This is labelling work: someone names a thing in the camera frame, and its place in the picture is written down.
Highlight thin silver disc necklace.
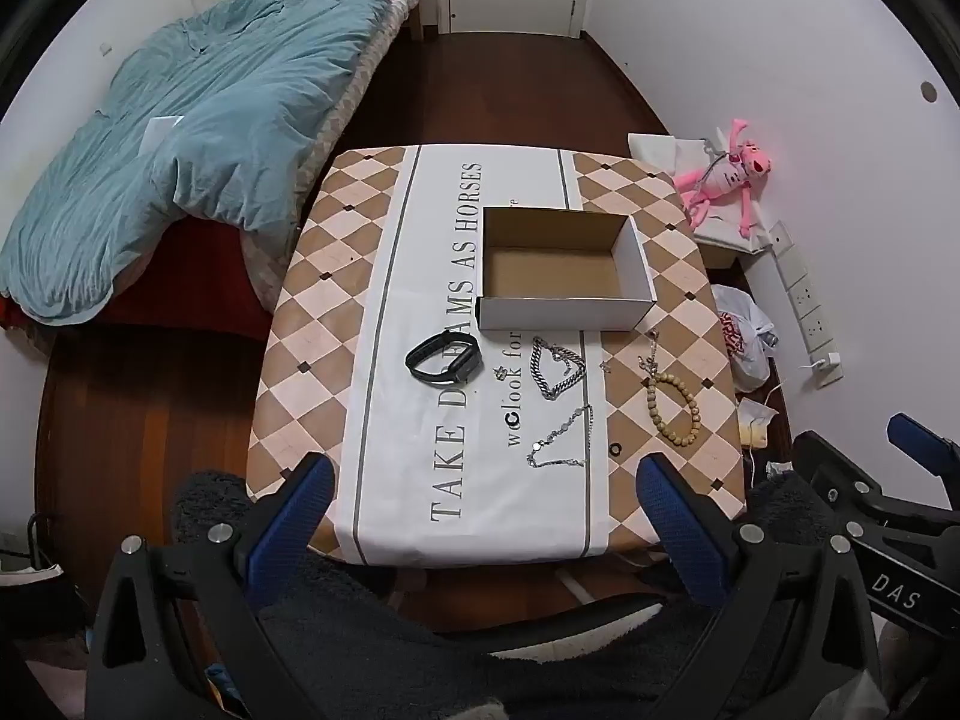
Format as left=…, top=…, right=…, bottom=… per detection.
left=523, top=403, right=595, bottom=470

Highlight person's dark fleece pants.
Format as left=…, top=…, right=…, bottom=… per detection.
left=172, top=469, right=871, bottom=720

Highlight bed with red sheet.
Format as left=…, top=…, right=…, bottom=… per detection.
left=0, top=0, right=451, bottom=338

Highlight checkered lettered tablecloth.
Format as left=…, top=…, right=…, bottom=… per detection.
left=247, top=144, right=751, bottom=569

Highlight blue duvet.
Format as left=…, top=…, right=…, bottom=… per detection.
left=0, top=0, right=432, bottom=325

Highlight white plastic bag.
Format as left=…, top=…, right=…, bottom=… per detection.
left=711, top=285, right=778, bottom=393

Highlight white wall socket strip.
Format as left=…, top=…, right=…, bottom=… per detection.
left=771, top=221, right=842, bottom=389

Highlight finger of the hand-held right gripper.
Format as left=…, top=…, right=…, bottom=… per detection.
left=887, top=412, right=960, bottom=511
left=793, top=431, right=901, bottom=522

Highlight black smart wristband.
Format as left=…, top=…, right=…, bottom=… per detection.
left=405, top=332, right=483, bottom=385

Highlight cardboard box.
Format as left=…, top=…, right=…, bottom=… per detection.
left=478, top=206, right=658, bottom=332

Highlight chunky silver chain bracelet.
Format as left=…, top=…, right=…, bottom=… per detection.
left=529, top=337, right=587, bottom=401

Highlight white paper sheet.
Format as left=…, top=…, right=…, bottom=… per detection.
left=142, top=116, right=187, bottom=152

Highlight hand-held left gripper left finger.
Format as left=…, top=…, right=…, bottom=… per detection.
left=85, top=452, right=336, bottom=720

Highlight yellow white packet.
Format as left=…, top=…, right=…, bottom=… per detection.
left=739, top=397, right=782, bottom=449

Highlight pink plush toy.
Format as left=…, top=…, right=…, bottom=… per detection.
left=675, top=118, right=775, bottom=235

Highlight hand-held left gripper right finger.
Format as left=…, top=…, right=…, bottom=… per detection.
left=636, top=452, right=886, bottom=720

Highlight wooden bead bracelet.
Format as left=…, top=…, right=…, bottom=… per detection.
left=645, top=371, right=702, bottom=447

